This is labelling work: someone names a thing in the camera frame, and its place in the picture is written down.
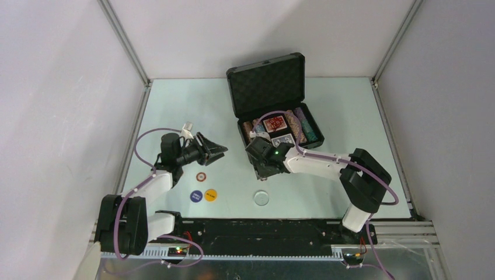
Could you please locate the blue orange chip stack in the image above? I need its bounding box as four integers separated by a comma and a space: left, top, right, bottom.
252, 119, 266, 133

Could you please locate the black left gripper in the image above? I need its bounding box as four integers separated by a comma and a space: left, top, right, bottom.
175, 132, 227, 166

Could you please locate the black poker case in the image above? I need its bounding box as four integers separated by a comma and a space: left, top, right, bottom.
226, 52, 325, 149

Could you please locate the blue small blind button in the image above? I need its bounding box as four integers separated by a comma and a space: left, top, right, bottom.
190, 190, 204, 203

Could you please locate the orange poker chip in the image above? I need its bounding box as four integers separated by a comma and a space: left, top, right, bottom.
196, 172, 207, 182

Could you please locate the pink brown chip stack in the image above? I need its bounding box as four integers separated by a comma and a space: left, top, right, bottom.
285, 110, 307, 144

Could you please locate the yellow big blind button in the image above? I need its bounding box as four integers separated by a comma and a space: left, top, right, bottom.
204, 189, 218, 202

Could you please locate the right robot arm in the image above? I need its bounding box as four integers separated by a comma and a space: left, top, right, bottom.
245, 137, 398, 244

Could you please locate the purple green chip stack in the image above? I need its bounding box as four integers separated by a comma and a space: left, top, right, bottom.
294, 107, 318, 142

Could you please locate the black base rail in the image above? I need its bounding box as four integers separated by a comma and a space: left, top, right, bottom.
172, 218, 378, 257

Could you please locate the blue playing card deck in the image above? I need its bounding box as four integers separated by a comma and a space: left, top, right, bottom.
271, 134, 295, 147

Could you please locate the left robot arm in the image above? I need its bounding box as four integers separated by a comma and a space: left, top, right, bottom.
95, 128, 228, 259

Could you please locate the clear dealer button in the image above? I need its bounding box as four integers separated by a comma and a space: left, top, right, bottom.
253, 191, 270, 207

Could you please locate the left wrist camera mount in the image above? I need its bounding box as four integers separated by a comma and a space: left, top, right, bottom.
180, 122, 194, 139

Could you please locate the red dice set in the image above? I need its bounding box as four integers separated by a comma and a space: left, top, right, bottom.
263, 115, 288, 133

